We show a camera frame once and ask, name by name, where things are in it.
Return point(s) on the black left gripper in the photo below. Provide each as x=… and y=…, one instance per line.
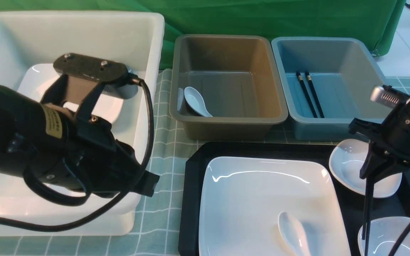
x=82, y=156

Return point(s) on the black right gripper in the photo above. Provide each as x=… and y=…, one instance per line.
x=389, y=154

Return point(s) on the white bowl tray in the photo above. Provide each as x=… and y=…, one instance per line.
x=384, y=233
x=345, y=163

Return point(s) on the white ceramic spoon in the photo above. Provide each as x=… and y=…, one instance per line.
x=293, y=234

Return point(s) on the large white square plate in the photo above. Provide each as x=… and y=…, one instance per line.
x=242, y=198

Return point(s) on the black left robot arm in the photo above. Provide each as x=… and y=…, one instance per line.
x=14, y=107

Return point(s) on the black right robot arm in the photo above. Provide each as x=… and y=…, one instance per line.
x=389, y=146

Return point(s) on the white square plate in bin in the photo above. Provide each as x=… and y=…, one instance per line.
x=40, y=77

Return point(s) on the black serving tray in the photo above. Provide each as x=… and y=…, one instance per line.
x=351, y=204

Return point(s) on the green checkered tablecloth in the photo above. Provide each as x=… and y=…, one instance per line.
x=157, y=219

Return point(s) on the black chopstick in bin right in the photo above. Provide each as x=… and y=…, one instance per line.
x=314, y=93

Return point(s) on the black chopstick in bin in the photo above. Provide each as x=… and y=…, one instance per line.
x=314, y=93
x=306, y=94

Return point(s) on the blue-grey plastic bin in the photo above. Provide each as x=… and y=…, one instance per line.
x=344, y=74

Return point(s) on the white spoon in brown bin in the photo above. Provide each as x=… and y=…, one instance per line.
x=196, y=102

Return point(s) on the black chopstick in bin left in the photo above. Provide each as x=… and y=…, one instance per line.
x=306, y=94

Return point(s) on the large white plastic bin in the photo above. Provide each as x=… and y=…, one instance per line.
x=28, y=38

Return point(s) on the green backdrop cloth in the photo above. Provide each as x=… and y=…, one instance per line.
x=373, y=22

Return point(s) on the brown plastic bin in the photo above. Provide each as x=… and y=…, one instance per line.
x=239, y=81

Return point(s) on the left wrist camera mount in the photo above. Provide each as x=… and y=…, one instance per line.
x=87, y=74

